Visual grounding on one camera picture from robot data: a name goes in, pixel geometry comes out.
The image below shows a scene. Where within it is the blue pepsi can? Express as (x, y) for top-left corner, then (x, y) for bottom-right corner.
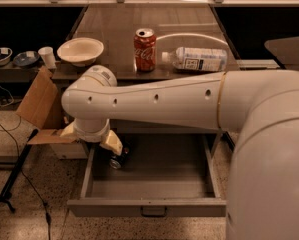
(109, 144), (130, 169)

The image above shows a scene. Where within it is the black cable on floor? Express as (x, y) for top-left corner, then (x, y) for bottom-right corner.
(0, 112), (53, 240)

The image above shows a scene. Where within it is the blue patterned bowl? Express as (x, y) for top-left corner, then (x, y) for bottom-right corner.
(13, 51), (40, 68)
(0, 47), (13, 66)

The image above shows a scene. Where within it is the white bowl on counter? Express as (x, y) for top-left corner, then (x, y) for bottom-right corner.
(57, 37), (104, 67)

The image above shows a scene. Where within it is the brown cardboard box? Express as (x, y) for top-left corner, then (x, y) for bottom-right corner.
(16, 66), (88, 159)

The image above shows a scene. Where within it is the black tripod stand left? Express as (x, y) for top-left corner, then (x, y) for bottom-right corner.
(0, 129), (38, 213)

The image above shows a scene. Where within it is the blue patterned bowl left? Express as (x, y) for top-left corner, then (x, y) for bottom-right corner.
(0, 47), (13, 66)

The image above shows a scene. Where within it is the grey drawer cabinet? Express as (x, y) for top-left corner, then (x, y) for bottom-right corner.
(61, 5), (232, 132)

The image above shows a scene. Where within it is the clear plastic water bottle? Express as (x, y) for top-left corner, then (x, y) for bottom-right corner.
(161, 47), (227, 72)

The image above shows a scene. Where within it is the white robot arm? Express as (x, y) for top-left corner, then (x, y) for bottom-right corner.
(61, 66), (299, 240)

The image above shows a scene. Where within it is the white paper cup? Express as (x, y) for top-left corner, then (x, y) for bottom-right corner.
(38, 46), (56, 69)

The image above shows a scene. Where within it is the open grey bottom drawer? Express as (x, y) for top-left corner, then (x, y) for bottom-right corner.
(68, 134), (226, 218)

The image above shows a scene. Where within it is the red coca-cola can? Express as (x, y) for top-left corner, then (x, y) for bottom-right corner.
(134, 28), (156, 72)

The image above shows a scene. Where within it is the grey side shelf left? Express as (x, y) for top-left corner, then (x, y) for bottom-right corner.
(0, 62), (54, 84)

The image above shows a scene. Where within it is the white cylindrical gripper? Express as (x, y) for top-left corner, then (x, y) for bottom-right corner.
(60, 119), (123, 156)

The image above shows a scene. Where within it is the blue patterned bowl right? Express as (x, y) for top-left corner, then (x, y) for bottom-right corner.
(13, 51), (40, 68)

